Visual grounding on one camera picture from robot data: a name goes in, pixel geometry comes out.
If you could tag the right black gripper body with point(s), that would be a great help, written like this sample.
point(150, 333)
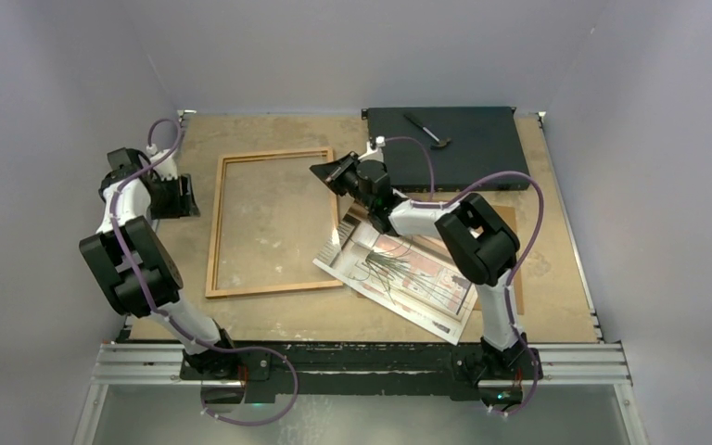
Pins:
point(344, 179)

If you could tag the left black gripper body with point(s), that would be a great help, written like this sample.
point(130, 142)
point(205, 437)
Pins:
point(171, 199)

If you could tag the brown wooden picture frame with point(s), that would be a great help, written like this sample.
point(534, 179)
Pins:
point(270, 216)

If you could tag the glossy plant photo print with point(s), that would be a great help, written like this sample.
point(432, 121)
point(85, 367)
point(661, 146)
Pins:
point(410, 276)

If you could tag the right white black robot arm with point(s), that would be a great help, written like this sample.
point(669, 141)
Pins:
point(483, 247)

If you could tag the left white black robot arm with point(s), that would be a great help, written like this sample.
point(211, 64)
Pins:
point(135, 271)

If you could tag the brown cardboard backing board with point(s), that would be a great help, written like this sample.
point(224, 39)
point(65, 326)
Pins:
point(509, 221)

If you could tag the dark flat equipment case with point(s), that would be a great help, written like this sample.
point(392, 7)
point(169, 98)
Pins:
point(484, 140)

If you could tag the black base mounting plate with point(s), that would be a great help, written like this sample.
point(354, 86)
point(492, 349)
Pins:
point(469, 371)

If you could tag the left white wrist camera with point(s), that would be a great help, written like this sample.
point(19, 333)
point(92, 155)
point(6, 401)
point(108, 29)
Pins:
point(163, 162)

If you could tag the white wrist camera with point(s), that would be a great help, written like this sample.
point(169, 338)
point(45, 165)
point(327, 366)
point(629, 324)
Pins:
point(374, 149)
point(163, 162)

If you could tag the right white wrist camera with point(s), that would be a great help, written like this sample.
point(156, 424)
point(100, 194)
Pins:
point(374, 149)

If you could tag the small black handled hammer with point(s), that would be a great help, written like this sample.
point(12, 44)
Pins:
point(437, 142)

